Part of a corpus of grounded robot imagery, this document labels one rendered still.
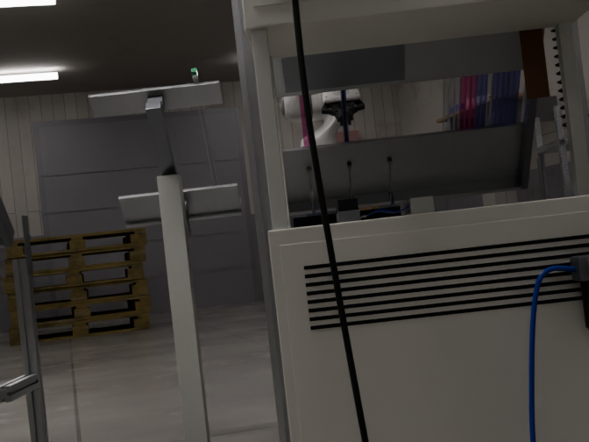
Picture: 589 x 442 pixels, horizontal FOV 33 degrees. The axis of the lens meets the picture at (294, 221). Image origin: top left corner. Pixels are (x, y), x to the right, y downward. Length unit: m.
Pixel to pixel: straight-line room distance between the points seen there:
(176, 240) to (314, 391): 0.92
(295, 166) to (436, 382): 1.01
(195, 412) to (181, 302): 0.29
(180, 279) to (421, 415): 0.99
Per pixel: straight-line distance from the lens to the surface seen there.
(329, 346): 1.87
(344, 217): 2.29
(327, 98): 2.71
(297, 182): 2.76
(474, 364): 1.90
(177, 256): 2.67
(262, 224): 2.27
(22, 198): 12.43
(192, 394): 2.70
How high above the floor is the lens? 0.58
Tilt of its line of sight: 2 degrees up
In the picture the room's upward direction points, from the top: 6 degrees counter-clockwise
